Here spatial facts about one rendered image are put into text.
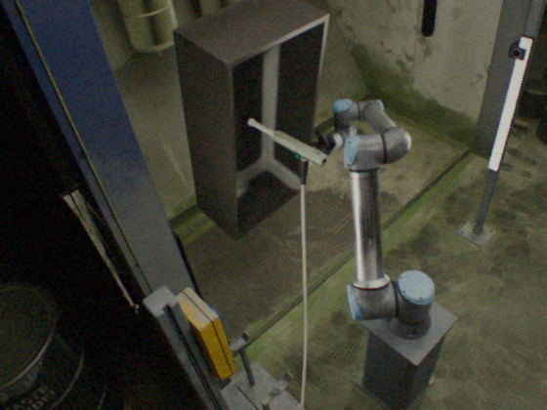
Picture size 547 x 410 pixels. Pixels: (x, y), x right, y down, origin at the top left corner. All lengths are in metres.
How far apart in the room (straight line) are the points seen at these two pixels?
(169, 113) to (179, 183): 0.51
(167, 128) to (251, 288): 1.31
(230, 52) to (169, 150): 1.64
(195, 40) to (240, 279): 1.64
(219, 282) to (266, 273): 0.31
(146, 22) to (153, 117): 0.71
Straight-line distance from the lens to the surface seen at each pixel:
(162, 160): 3.33
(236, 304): 2.87
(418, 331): 1.99
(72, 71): 1.18
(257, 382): 1.75
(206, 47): 1.87
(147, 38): 3.03
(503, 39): 3.55
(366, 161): 1.65
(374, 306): 1.81
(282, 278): 2.94
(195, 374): 1.17
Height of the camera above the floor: 2.38
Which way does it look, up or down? 44 degrees down
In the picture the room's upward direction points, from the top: 8 degrees counter-clockwise
